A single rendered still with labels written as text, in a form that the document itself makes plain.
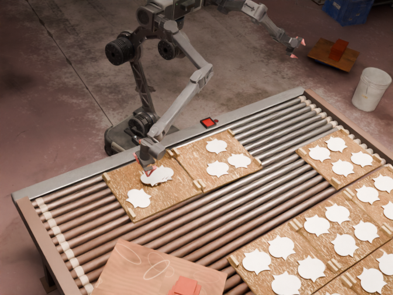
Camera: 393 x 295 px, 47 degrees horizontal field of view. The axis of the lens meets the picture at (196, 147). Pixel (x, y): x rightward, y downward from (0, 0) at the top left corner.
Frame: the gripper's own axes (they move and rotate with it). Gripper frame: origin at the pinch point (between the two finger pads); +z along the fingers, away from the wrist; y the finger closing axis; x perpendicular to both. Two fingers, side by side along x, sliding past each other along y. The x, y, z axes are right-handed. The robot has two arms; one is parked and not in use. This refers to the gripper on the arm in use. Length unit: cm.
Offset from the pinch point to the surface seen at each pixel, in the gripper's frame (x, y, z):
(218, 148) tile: -51, 4, 9
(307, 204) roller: -74, -50, 11
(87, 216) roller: 33.6, -7.4, 12.3
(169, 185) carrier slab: -11.8, -7.6, 10.2
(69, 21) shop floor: -74, 327, 104
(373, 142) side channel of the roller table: -146, -32, 8
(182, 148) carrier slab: -32.2, 13.4, 10.1
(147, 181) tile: -1.2, -2.1, 7.7
